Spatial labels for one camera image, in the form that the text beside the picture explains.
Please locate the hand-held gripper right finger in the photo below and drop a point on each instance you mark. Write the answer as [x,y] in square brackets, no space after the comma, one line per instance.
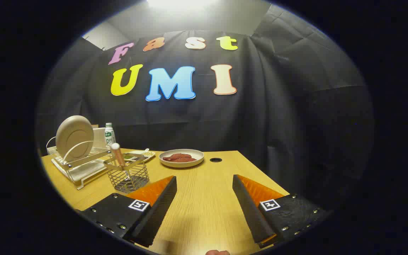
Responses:
[251,216]

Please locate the white divided tray of beans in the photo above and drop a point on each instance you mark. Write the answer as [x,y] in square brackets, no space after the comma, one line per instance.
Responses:
[144,154]

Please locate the red meat piece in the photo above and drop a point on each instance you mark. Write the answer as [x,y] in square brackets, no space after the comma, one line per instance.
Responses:
[182,159]
[181,155]

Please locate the white bottle with green label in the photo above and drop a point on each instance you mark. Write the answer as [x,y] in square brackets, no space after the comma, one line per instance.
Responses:
[109,136]

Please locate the white plate holding meat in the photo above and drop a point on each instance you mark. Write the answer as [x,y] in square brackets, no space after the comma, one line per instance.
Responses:
[181,163]

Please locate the beige round plate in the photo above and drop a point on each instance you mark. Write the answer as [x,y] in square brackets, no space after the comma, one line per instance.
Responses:
[74,138]

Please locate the black backdrop cloth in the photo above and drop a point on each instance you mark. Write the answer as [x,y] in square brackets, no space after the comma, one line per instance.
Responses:
[260,124]

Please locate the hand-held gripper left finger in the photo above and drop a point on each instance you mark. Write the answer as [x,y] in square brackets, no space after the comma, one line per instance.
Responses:
[156,216]

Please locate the white toaster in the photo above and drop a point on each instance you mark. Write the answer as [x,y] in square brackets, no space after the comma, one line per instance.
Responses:
[99,138]

